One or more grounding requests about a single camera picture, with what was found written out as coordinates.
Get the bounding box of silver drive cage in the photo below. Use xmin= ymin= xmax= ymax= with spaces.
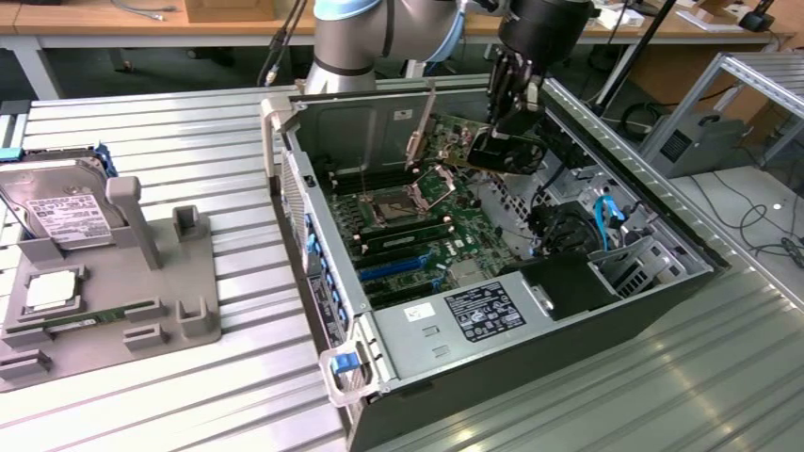
xmin=478 ymin=91 xmax=608 ymax=230

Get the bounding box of hard disk with blue rails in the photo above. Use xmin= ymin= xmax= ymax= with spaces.
xmin=0 ymin=139 xmax=131 ymax=251

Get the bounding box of silver disk bay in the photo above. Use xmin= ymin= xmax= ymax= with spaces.
xmin=587 ymin=234 xmax=690 ymax=301

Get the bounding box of blue data wire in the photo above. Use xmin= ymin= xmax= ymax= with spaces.
xmin=592 ymin=194 xmax=631 ymax=254

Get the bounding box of silver chipset heatsink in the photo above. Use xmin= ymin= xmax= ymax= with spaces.
xmin=448 ymin=261 xmax=496 ymax=289

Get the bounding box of silver power supply unit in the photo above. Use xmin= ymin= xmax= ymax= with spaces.
xmin=368 ymin=271 xmax=558 ymax=383

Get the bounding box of graphics card with black fan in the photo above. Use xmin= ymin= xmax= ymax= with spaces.
xmin=404 ymin=78 xmax=550 ymax=178

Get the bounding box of metal socket cover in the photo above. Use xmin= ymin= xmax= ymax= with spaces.
xmin=408 ymin=167 xmax=462 ymax=207

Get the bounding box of white flat box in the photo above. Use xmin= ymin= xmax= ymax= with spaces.
xmin=675 ymin=0 xmax=748 ymax=34

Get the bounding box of black open PC case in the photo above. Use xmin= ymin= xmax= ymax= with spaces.
xmin=260 ymin=70 xmax=734 ymax=452

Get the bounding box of dark RAM stick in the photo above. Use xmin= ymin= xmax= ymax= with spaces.
xmin=362 ymin=224 xmax=452 ymax=254

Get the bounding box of black floor cable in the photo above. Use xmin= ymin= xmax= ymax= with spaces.
xmin=690 ymin=169 xmax=804 ymax=270

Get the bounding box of silver CPU chip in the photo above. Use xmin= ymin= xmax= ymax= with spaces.
xmin=24 ymin=271 xmax=80 ymax=311

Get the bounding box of cardboard box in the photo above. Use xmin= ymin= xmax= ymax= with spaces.
xmin=184 ymin=0 xmax=278 ymax=24

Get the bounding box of black plastic shroud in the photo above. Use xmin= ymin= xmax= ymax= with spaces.
xmin=502 ymin=252 xmax=624 ymax=322

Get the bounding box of grey cable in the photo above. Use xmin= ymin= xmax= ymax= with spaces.
xmin=111 ymin=0 xmax=172 ymax=23

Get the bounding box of green motherboard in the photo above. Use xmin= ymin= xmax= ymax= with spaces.
xmin=316 ymin=157 xmax=527 ymax=312

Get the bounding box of wooden desk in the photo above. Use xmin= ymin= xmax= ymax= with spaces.
xmin=0 ymin=0 xmax=796 ymax=48

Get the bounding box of black wire bundle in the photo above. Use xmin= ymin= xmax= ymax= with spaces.
xmin=530 ymin=202 xmax=606 ymax=259

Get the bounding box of hanging cable with metal plug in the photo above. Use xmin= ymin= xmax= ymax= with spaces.
xmin=256 ymin=0 xmax=311 ymax=89

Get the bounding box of black tripod pole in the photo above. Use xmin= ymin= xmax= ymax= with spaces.
xmin=594 ymin=0 xmax=680 ymax=107

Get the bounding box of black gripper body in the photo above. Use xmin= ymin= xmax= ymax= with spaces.
xmin=499 ymin=0 xmax=592 ymax=72

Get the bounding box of black expansion slot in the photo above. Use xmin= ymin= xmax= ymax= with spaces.
xmin=355 ymin=244 xmax=424 ymax=268
xmin=368 ymin=289 xmax=443 ymax=310
xmin=362 ymin=277 xmax=436 ymax=297

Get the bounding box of grey parts rack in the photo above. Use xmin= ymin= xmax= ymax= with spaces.
xmin=0 ymin=176 xmax=223 ymax=393

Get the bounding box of grey computer box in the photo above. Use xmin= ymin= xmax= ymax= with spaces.
xmin=656 ymin=112 xmax=766 ymax=179

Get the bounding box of green RAM stick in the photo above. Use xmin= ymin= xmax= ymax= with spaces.
xmin=12 ymin=308 xmax=138 ymax=334

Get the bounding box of CPU socket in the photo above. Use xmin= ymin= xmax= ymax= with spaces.
xmin=370 ymin=187 xmax=436 ymax=228

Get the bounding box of blue expansion slot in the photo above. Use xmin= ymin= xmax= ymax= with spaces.
xmin=355 ymin=255 xmax=430 ymax=283

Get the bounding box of aluminium profile frame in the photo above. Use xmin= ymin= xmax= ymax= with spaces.
xmin=639 ymin=50 xmax=804 ymax=180

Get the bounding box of black webcam device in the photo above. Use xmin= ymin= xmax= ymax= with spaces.
xmin=736 ymin=0 xmax=779 ymax=33

